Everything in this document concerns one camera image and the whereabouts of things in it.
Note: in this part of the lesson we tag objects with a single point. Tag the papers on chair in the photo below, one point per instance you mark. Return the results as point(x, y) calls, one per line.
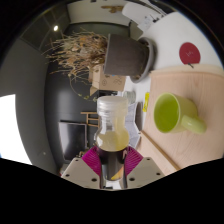
point(146, 23)

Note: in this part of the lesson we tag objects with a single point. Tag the ceiling spot light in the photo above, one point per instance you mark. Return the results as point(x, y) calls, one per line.
point(55, 28)

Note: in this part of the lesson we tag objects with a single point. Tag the black wall screen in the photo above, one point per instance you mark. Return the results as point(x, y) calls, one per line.
point(73, 140)

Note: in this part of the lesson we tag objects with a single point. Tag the small white cup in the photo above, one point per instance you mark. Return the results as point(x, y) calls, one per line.
point(130, 97)

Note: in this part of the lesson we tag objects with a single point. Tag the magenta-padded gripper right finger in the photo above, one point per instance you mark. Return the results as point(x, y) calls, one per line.
point(144, 170)

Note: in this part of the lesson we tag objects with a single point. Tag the beige wooden drawing board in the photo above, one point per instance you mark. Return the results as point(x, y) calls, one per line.
point(151, 156)
point(200, 86)

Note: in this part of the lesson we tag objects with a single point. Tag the grey pot with dried plant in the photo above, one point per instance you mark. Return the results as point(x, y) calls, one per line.
point(125, 56)

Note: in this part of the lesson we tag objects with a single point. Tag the printed paper sheet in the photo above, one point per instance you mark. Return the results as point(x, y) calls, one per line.
point(135, 126)

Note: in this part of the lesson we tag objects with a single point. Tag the flat round red coaster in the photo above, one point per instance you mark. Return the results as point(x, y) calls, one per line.
point(190, 53)

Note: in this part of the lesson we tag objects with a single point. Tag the clear drink bottle white cap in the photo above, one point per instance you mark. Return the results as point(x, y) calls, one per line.
point(111, 140)

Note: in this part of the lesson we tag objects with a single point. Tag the wooden easel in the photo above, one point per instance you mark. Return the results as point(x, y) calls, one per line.
point(90, 119)

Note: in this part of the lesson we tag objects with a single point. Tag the white plastic chair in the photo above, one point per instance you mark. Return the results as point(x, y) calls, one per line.
point(136, 11)

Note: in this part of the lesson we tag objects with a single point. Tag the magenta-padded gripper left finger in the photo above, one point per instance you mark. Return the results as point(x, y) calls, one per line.
point(80, 170)

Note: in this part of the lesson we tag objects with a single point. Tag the small yellow tag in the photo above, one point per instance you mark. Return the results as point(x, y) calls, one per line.
point(146, 101)

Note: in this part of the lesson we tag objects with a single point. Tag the wooden figure sculpture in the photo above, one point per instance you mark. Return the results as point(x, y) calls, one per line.
point(113, 8)

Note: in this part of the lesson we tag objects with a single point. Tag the brown cardboard box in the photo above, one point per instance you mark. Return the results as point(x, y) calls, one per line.
point(110, 81)

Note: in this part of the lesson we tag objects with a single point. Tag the lime green mug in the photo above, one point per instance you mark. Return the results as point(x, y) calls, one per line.
point(170, 113)

